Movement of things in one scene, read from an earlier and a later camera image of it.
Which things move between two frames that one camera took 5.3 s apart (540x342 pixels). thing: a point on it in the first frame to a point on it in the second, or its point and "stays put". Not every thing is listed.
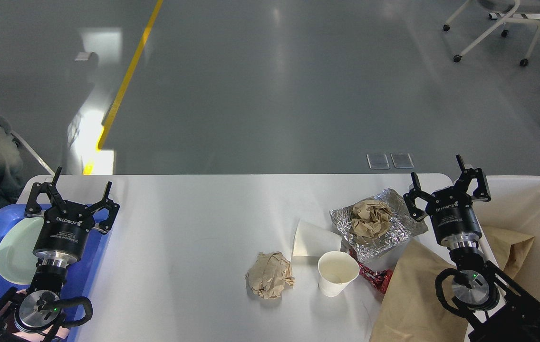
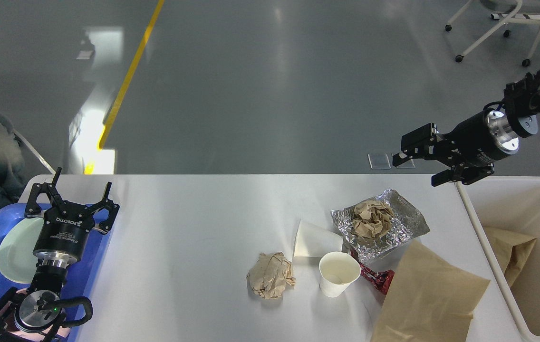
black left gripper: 66,226 stays put
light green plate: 15,257 stays put
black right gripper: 451,208 to 482,140
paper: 371,219 stays put
